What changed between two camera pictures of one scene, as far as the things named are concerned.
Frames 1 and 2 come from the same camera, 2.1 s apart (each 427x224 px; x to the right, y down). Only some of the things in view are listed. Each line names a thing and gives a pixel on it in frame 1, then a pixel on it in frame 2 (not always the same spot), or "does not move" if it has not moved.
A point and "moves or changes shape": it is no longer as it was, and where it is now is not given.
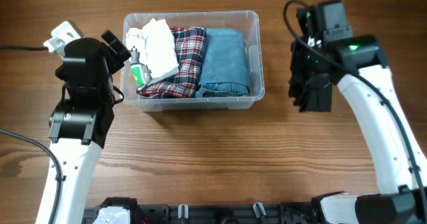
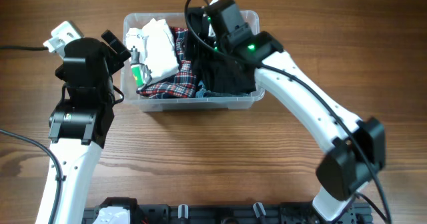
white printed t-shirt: (155, 43) does not move
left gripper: (116, 61) does not move
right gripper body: (311, 63) -> (225, 44)
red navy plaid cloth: (189, 43) does not move
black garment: (311, 89) moves or changes shape
